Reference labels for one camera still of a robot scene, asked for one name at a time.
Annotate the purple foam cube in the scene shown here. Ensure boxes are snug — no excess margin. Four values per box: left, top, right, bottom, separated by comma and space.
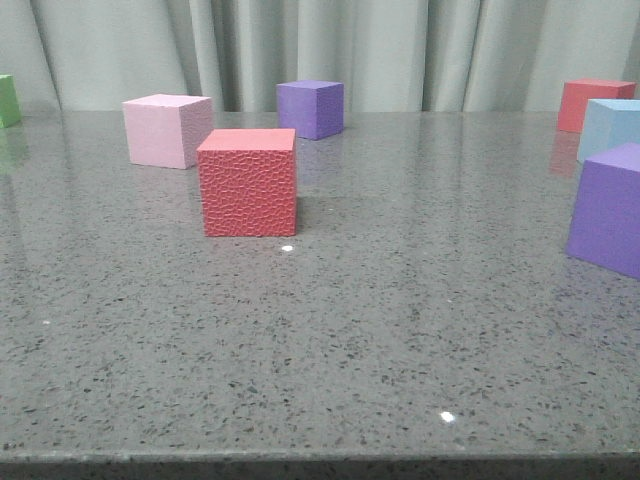
276, 80, 344, 140
566, 143, 639, 279

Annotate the far purple foam cube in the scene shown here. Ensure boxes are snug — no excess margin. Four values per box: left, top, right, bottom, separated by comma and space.
276, 80, 344, 140

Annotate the textured red foam cube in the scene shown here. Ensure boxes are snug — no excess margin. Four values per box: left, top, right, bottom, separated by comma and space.
197, 128, 297, 237

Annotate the far red foam cube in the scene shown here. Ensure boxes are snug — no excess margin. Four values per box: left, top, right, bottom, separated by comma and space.
557, 78, 637, 133

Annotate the pink foam cube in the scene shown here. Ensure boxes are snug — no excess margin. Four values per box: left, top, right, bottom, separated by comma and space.
122, 94, 213, 169

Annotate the grey-green curtain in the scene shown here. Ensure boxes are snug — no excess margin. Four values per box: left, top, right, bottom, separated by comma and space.
1, 1, 639, 112

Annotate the light blue foam cube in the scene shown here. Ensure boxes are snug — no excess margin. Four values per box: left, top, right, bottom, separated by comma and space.
577, 99, 640, 163

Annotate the green foam cube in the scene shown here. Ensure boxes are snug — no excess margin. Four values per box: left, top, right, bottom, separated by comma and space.
0, 74, 22, 128

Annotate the near purple foam cube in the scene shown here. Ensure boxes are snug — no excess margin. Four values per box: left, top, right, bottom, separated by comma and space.
566, 143, 639, 279

